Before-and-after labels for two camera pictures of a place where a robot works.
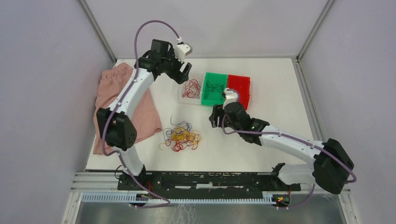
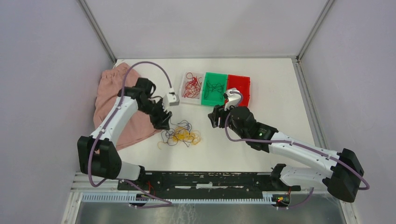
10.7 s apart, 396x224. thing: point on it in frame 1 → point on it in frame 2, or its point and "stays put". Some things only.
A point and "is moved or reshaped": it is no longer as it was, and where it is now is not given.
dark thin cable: (215, 87) stays put
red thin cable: (177, 147) is moved or reshaped
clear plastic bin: (200, 77) stays put
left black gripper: (179, 77) → (161, 121)
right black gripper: (217, 110) stays put
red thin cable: (192, 89) stays put
